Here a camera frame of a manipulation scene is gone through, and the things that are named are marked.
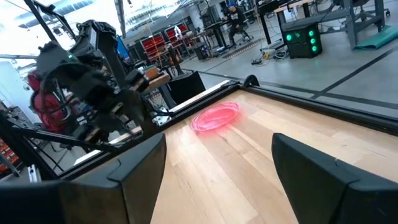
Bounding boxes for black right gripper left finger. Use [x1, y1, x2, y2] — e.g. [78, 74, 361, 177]
[0, 133, 167, 224]

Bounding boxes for small wooden side table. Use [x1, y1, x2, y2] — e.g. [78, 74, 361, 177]
[144, 65, 172, 93]

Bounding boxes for red storage bin shelf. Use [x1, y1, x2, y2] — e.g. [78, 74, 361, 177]
[139, 23, 191, 65]

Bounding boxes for red bag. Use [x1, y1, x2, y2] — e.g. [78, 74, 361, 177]
[27, 69, 77, 134]

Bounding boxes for standing person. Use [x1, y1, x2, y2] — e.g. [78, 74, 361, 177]
[223, 2, 253, 48]

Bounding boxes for red parts bins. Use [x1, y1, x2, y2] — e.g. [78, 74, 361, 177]
[0, 138, 20, 174]

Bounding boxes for floor cable bundle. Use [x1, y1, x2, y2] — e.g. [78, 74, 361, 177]
[250, 47, 290, 66]

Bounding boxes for black table edge rail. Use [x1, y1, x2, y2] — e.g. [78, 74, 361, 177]
[58, 74, 398, 181]

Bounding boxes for grey metal table frame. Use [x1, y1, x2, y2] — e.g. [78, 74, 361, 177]
[320, 0, 391, 50]

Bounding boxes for black diagonal support strut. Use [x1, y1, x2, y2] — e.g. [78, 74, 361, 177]
[0, 111, 125, 181]

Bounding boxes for black computer tower green lights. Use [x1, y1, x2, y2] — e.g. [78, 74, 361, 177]
[281, 23, 323, 60]

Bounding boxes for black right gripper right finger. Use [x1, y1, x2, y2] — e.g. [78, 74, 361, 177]
[272, 133, 398, 224]

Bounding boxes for silver corner bracket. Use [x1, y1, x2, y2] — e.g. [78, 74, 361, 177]
[151, 107, 172, 126]

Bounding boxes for wooden top workbench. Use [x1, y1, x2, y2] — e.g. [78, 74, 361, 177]
[257, 0, 315, 45]

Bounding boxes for black box chair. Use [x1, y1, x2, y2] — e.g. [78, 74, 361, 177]
[167, 70, 207, 106]

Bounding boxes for pink translucent plastic plate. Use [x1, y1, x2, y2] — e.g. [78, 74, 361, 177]
[190, 101, 241, 133]

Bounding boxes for black frame post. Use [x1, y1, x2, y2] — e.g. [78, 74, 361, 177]
[23, 0, 78, 43]

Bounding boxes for green floor mat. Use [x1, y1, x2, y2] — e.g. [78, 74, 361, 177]
[353, 24, 398, 52]

